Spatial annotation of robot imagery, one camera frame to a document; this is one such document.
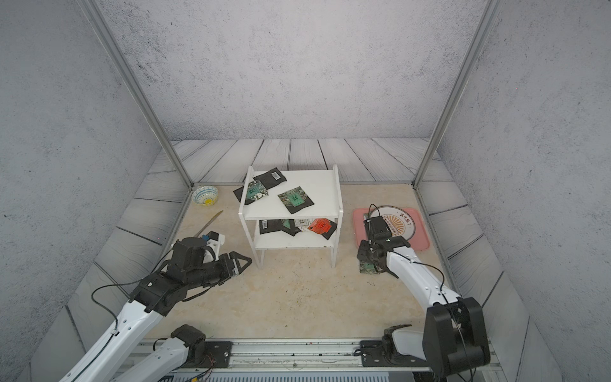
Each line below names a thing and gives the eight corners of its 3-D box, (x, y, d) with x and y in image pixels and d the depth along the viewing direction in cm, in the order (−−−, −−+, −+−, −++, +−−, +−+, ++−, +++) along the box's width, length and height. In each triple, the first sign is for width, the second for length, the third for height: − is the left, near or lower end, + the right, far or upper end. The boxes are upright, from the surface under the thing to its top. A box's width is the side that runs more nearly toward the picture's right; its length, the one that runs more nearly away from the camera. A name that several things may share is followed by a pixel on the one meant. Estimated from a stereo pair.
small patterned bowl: (191, 208, 114) (187, 202, 111) (198, 191, 121) (195, 185, 118) (214, 208, 114) (211, 202, 111) (220, 191, 121) (217, 185, 118)
